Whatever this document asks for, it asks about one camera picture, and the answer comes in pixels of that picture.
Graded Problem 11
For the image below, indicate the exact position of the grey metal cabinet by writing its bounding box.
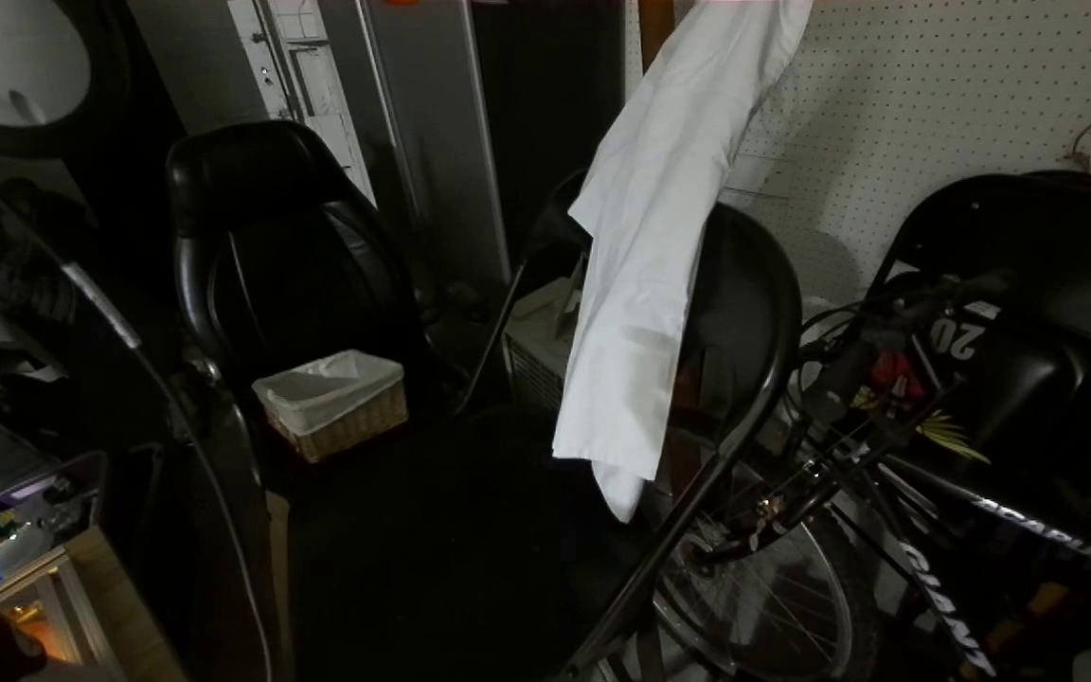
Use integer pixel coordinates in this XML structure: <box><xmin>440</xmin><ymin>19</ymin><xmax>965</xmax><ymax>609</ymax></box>
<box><xmin>127</xmin><ymin>0</ymin><xmax>512</xmax><ymax>285</ymax></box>

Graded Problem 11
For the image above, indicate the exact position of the round white lamp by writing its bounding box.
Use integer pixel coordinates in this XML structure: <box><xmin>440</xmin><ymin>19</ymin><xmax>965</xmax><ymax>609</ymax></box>
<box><xmin>0</xmin><ymin>0</ymin><xmax>134</xmax><ymax>160</ymax></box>

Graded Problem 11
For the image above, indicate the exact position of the wooden side table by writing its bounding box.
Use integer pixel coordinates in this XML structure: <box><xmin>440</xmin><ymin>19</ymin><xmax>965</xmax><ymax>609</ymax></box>
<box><xmin>0</xmin><ymin>527</ymin><xmax>188</xmax><ymax>682</ymax></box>

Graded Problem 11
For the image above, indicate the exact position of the black bicycle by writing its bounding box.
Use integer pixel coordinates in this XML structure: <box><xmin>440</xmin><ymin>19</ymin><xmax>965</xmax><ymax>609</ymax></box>
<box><xmin>645</xmin><ymin>270</ymin><xmax>1091</xmax><ymax>682</ymax></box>

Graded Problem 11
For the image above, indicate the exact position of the beige box appliance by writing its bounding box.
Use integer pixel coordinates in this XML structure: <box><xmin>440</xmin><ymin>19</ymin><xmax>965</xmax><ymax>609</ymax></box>
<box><xmin>504</xmin><ymin>276</ymin><xmax>586</xmax><ymax>415</ymax></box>

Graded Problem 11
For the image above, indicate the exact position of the black folding chair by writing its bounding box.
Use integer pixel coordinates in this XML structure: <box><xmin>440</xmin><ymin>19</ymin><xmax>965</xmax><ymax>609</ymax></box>
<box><xmin>456</xmin><ymin>169</ymin><xmax>804</xmax><ymax>682</ymax></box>

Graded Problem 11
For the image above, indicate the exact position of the black leather office chair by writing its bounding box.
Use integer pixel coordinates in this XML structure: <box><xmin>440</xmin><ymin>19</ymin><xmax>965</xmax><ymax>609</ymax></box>
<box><xmin>165</xmin><ymin>119</ymin><xmax>428</xmax><ymax>418</ymax></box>

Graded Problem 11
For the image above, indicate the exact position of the black folded chair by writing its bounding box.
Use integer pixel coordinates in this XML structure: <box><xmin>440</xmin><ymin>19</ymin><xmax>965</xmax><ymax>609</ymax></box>
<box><xmin>863</xmin><ymin>170</ymin><xmax>1091</xmax><ymax>494</ymax></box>

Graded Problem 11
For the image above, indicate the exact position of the white pegboard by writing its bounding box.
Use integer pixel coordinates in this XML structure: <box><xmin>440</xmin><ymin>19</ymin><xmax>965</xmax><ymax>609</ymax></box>
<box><xmin>623</xmin><ymin>0</ymin><xmax>1091</xmax><ymax>309</ymax></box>

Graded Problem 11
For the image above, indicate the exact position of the wicker basket with white liner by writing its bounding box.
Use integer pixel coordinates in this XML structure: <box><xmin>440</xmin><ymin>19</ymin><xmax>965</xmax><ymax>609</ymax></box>
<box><xmin>252</xmin><ymin>350</ymin><xmax>409</xmax><ymax>464</ymax></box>

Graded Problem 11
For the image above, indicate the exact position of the white cloth garment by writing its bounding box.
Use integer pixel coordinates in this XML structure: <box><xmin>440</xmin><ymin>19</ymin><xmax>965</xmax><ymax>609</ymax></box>
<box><xmin>552</xmin><ymin>0</ymin><xmax>814</xmax><ymax>524</ymax></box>

